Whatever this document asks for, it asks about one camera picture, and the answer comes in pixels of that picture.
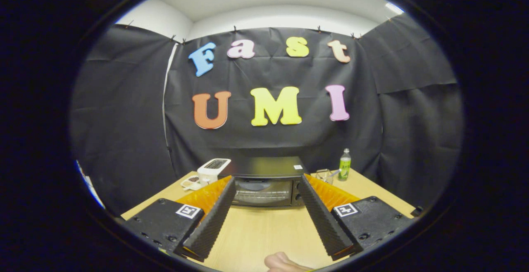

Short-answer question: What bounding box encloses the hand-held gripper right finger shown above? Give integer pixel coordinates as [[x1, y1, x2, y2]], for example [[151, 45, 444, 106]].
[[298, 174, 416, 261]]

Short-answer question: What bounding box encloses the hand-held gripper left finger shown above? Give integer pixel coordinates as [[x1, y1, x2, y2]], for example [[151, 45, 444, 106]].
[[122, 176, 237, 262]]

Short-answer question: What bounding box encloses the black toaster oven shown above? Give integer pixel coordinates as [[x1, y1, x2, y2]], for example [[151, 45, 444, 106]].
[[219, 156, 310, 208]]

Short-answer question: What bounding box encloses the white pop-up toaster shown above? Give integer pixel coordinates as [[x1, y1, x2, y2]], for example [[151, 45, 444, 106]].
[[197, 158, 232, 185]]

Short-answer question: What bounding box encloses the glass jar with straw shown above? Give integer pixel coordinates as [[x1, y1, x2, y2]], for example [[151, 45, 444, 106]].
[[316, 169, 341, 185]]

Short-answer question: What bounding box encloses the small white dish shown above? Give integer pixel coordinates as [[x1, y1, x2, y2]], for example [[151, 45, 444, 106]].
[[181, 175, 202, 191]]

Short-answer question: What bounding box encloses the green drink bottle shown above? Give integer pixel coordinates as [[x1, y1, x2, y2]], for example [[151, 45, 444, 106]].
[[338, 148, 352, 181]]

